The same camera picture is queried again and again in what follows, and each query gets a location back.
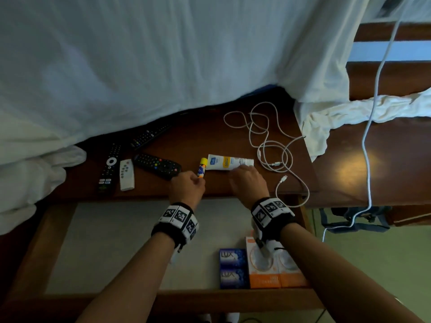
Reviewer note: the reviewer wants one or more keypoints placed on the person's right hand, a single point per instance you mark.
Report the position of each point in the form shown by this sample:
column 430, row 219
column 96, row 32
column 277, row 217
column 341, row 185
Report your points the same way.
column 248, row 184

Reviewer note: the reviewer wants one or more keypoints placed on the person's left hand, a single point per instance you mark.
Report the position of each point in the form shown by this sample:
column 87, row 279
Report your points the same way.
column 185, row 190

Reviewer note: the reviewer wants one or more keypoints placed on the person's left fingers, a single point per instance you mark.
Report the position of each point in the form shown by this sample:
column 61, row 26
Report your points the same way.
column 198, row 182

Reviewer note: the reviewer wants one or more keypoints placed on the person's right fingers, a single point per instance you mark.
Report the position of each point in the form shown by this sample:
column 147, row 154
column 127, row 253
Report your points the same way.
column 243, row 169

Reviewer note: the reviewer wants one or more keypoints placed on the yellow-capped lip balm stick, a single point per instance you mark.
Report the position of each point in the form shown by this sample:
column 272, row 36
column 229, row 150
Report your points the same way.
column 202, row 166

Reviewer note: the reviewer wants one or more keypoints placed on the white cream tube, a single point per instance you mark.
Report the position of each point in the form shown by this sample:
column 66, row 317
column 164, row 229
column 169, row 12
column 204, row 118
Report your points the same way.
column 224, row 162

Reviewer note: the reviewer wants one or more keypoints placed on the person's left forearm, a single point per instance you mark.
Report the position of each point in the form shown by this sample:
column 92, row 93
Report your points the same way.
column 134, row 282

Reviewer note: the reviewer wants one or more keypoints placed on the person's right forearm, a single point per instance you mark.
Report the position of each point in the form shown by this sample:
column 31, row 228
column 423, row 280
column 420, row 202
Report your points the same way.
column 336, row 282

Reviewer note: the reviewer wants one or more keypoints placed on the left wrist tracker band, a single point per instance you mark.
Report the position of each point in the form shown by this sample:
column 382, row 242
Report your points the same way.
column 176, row 221

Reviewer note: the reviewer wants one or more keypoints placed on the wrist tracker band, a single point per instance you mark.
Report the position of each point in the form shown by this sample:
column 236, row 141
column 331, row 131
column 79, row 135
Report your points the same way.
column 176, row 221
column 269, row 215

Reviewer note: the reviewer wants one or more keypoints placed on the black remote with coloured buttons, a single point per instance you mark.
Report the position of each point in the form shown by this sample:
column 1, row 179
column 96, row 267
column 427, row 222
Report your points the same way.
column 156, row 164

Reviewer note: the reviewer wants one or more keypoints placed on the wooden nightstand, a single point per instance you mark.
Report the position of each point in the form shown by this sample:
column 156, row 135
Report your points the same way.
column 208, row 137

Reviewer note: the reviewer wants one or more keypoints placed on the right wrist tracker band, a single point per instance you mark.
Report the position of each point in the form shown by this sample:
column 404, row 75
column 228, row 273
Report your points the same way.
column 269, row 215

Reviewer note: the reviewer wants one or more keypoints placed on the small white remote control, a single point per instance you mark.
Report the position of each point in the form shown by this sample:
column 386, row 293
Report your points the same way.
column 127, row 174

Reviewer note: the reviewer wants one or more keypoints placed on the blue soap box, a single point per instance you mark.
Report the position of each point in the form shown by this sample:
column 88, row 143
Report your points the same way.
column 233, row 278
column 232, row 258

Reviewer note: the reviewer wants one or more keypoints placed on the long black remote control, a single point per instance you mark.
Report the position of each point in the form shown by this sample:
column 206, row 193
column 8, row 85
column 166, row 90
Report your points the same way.
column 110, row 168

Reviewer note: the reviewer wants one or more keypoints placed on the orange and white box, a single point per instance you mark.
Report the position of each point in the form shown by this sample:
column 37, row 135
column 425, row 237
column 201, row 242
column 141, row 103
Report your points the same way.
column 291, row 270
column 262, row 275

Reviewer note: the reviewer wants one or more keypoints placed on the open wooden drawer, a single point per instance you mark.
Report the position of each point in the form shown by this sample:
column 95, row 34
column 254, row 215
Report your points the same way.
column 101, row 245

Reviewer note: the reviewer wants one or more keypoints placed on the crumpled white cloth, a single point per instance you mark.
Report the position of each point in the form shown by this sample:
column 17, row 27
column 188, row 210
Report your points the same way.
column 353, row 114

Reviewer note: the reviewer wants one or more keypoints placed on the white bed sheet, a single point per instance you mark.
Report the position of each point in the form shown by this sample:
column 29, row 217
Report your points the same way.
column 151, row 63

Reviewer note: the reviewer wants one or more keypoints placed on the wooden side bench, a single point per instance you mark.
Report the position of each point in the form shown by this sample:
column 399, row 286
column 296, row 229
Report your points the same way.
column 397, row 164

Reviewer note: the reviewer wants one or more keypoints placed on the white folded blanket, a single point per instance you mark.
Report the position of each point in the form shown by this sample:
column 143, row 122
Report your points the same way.
column 30, row 184

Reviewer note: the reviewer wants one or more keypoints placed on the wooden headboard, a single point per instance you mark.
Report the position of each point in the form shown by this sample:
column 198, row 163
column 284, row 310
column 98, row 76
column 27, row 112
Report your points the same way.
column 404, row 77

